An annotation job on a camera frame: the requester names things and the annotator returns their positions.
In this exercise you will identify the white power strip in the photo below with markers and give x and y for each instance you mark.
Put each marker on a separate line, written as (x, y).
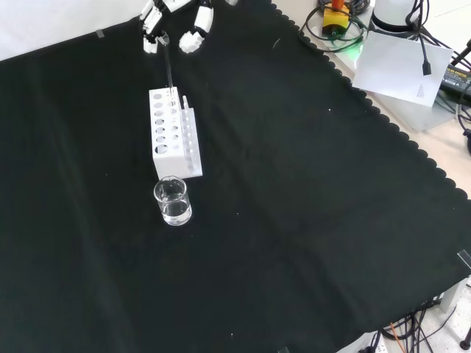
(373, 343)

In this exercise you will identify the grey metal base plate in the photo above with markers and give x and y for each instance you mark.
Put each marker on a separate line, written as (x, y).
(416, 115)

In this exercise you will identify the grey tape piece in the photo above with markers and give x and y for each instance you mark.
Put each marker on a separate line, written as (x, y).
(100, 34)
(465, 258)

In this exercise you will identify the white test tube rack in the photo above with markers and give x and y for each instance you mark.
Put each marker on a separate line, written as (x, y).
(170, 162)

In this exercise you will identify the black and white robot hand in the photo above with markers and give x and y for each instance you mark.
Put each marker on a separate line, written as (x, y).
(204, 20)

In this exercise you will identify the yellow stop button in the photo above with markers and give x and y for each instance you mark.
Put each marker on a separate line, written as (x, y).
(335, 20)

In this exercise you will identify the black power adapter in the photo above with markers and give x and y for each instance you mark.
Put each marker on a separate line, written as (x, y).
(456, 79)

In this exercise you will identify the black bench cloth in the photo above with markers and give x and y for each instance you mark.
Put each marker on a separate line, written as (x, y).
(265, 191)

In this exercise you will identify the clear glass beaker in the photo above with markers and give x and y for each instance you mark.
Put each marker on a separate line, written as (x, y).
(173, 206)

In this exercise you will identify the pale white board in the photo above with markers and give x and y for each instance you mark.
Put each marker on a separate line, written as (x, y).
(393, 70)

